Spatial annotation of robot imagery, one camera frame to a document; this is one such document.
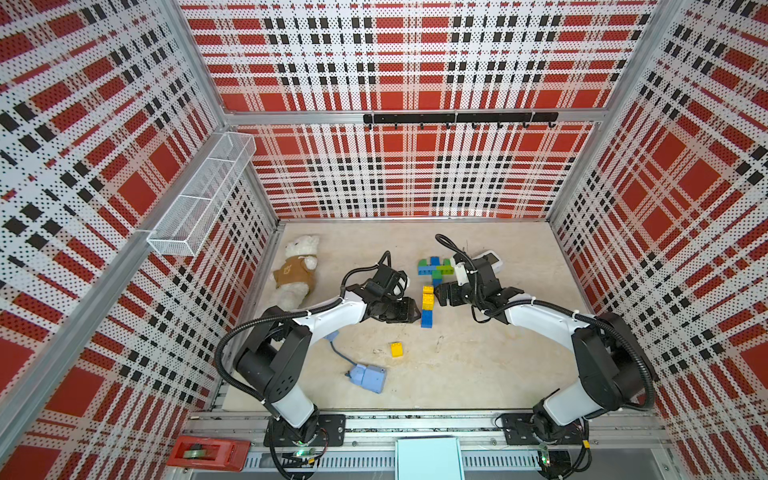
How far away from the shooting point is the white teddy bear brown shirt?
93 cm

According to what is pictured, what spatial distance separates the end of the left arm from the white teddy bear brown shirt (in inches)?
11.7

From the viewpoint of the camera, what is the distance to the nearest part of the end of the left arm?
69cm
